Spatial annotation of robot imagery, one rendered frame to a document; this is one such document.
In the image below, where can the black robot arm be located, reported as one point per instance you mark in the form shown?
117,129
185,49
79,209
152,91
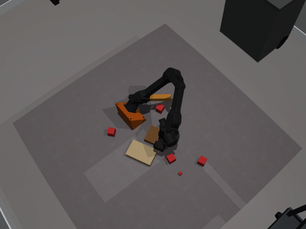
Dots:
170,135

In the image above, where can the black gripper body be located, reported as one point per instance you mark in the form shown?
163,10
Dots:
159,144

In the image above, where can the orange flat bar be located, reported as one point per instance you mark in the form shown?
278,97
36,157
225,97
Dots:
160,97

